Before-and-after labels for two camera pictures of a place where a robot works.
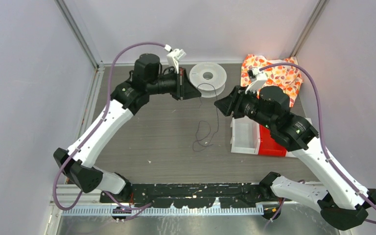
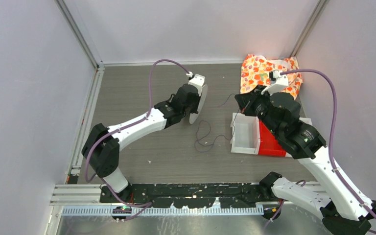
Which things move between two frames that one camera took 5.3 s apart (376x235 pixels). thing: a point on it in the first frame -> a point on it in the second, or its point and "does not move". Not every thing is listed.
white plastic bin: (246, 138) does not move
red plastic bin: (268, 146) does not move
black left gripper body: (174, 83) -> (193, 107)
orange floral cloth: (287, 78) does not move
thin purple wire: (218, 115) -> (210, 129)
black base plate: (197, 195) does not move
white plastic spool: (209, 78) -> (193, 116)
